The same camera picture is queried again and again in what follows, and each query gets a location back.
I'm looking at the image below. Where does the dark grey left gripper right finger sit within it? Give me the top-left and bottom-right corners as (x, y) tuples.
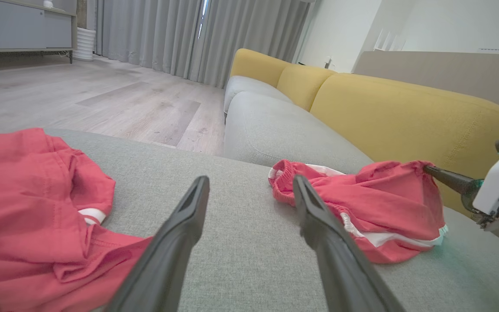
(292, 175), (406, 312)

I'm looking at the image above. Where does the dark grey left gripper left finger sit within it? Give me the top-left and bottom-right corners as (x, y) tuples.
(104, 175), (211, 312)

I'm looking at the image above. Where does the red shorts white stripe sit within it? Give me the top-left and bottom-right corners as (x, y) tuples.
(268, 159), (449, 264)

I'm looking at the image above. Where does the red basketball jersey white trim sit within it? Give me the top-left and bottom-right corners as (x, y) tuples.
(0, 127), (153, 312)

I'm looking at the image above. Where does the wide yellow sofa backrest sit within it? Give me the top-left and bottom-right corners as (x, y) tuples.
(309, 72), (499, 217)

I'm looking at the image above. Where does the large grey sofa seat cushion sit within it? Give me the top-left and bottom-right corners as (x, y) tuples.
(0, 127), (499, 312)

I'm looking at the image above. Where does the yellow sofa backrest cushion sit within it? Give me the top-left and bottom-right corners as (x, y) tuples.
(276, 65), (337, 112)
(230, 48), (292, 88)

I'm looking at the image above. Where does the grey curtain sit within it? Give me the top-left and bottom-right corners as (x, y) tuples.
(95, 0), (203, 81)
(189, 0), (311, 88)

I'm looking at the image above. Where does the white ribbed cylinder bin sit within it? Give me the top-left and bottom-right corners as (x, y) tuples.
(73, 27), (97, 62)

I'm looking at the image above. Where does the grey low sideboard cabinet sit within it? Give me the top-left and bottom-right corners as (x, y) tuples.
(0, 0), (78, 64)

